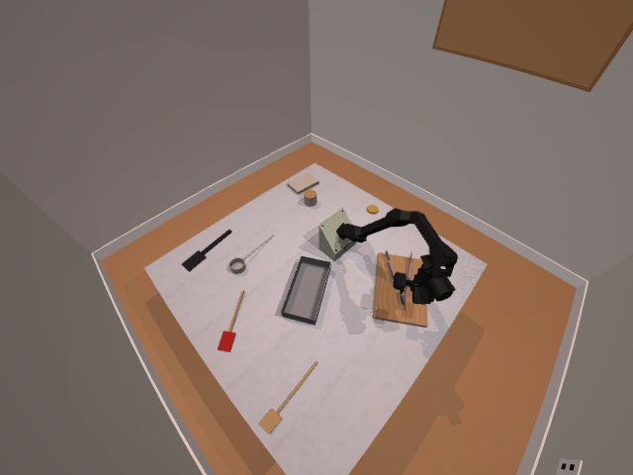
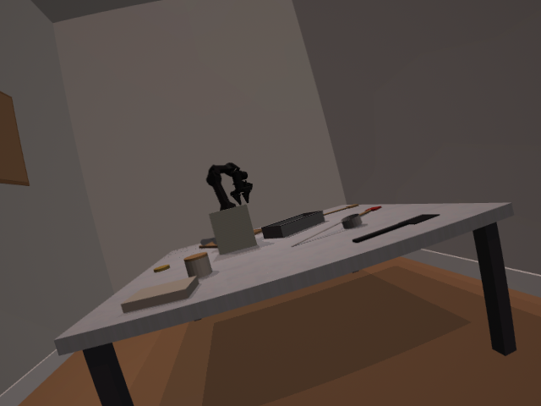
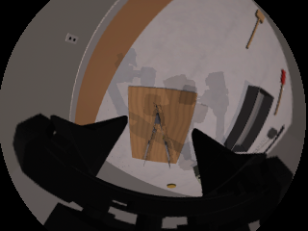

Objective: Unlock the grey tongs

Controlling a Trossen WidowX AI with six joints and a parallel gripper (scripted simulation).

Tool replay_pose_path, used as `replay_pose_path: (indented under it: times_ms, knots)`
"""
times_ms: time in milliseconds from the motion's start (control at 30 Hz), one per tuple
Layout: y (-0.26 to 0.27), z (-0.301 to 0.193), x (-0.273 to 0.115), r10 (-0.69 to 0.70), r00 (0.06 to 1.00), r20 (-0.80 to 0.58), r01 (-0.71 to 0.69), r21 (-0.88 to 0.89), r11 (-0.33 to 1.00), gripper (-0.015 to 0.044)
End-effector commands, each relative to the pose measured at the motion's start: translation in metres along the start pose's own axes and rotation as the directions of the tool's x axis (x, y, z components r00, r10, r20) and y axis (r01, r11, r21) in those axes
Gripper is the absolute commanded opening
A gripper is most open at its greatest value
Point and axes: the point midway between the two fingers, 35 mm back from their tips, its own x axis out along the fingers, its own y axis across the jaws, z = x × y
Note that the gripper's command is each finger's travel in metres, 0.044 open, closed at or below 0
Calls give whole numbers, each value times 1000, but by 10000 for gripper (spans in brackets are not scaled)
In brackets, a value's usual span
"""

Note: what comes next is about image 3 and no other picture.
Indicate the red spatula with wooden handle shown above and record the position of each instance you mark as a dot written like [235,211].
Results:
[282,87]

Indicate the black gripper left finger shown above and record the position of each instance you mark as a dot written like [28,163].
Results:
[93,141]

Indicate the brown wooden board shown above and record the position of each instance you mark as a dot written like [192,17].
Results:
[176,110]

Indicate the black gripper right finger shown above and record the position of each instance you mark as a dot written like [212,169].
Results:
[216,163]

